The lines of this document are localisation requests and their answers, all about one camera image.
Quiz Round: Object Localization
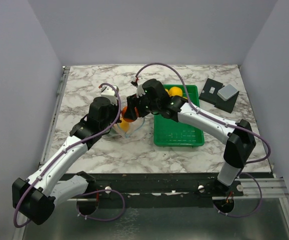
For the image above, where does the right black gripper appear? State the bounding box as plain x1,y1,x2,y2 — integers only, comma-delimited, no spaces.
124,90,160,121

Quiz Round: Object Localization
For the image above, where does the orange fruit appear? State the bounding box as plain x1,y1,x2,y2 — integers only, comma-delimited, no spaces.
121,106,137,123

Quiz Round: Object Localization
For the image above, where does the peach fruit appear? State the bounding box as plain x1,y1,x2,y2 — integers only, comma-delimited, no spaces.
118,118,130,133

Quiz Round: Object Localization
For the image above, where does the clear zip top bag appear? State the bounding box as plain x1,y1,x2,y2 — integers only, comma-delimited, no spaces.
105,106,145,139

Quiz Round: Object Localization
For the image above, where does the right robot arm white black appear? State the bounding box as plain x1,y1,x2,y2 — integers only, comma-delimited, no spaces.
121,78,256,196

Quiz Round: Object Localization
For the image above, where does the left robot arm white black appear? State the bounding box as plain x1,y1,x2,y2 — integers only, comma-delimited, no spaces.
11,96,121,228

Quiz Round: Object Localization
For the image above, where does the green plastic bin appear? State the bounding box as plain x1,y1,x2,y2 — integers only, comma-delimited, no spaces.
153,84,206,149

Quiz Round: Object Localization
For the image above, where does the black scale base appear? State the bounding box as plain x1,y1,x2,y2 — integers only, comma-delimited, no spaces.
199,78,240,113

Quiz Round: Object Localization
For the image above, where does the grey scale platform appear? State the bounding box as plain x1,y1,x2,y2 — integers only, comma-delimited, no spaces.
217,84,239,101

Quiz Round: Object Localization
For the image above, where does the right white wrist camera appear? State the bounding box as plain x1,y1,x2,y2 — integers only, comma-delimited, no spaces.
131,77,146,98

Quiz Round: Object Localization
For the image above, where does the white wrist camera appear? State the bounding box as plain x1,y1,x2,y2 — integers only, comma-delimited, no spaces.
99,85,118,105
131,77,146,98

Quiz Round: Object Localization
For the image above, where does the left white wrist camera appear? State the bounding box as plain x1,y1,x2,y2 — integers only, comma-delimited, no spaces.
99,85,118,105

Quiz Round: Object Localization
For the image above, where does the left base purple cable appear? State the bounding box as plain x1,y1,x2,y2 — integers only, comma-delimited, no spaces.
77,190,126,222

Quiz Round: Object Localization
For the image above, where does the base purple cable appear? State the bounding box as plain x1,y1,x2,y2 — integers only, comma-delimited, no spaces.
216,172,263,218
77,190,126,222

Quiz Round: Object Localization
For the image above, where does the black mounting rail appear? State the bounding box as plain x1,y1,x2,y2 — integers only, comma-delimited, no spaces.
78,171,243,209

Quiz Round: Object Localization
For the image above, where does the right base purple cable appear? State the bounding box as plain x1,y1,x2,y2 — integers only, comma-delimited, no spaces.
216,172,263,218

